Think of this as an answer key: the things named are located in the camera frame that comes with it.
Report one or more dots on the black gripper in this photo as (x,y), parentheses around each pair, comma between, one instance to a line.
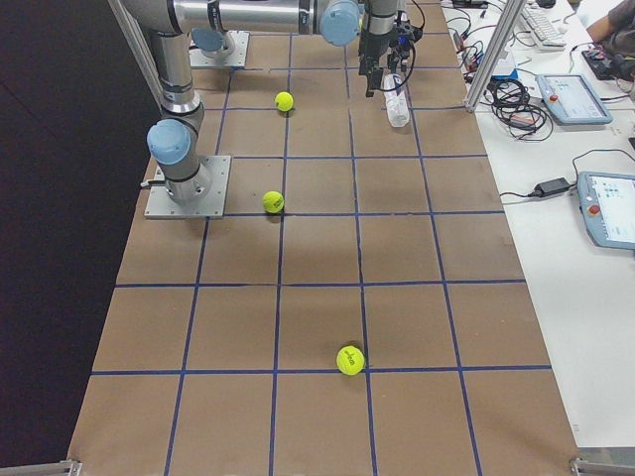
(370,52)

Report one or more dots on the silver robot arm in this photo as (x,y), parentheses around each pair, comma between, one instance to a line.
(160,35)

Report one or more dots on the centre tennis ball between bases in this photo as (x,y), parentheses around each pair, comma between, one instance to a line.
(284,101)

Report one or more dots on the tennis ball near base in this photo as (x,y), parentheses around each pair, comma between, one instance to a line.
(273,202)

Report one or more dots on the tennis ball on tape cross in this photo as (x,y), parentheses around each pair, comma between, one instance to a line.
(350,360)

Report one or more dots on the small white box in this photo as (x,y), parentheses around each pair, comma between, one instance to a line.
(506,67)

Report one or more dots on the white keyboard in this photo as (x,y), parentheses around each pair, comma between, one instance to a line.
(545,36)

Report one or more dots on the far teach pendant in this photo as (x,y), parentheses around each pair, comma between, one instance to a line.
(571,100)

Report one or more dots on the teach pendant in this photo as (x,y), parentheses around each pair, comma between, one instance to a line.
(606,203)
(571,100)

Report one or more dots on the black power adapter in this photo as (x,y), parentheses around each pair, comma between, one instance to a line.
(551,187)

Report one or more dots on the near teach pendant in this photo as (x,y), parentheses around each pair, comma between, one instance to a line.
(606,203)

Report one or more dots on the aluminium frame post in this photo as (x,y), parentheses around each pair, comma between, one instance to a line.
(136,19)
(506,23)

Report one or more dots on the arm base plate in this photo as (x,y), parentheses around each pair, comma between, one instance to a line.
(202,196)
(211,49)

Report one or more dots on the aluminium frame post rear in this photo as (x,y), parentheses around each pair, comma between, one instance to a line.
(136,19)

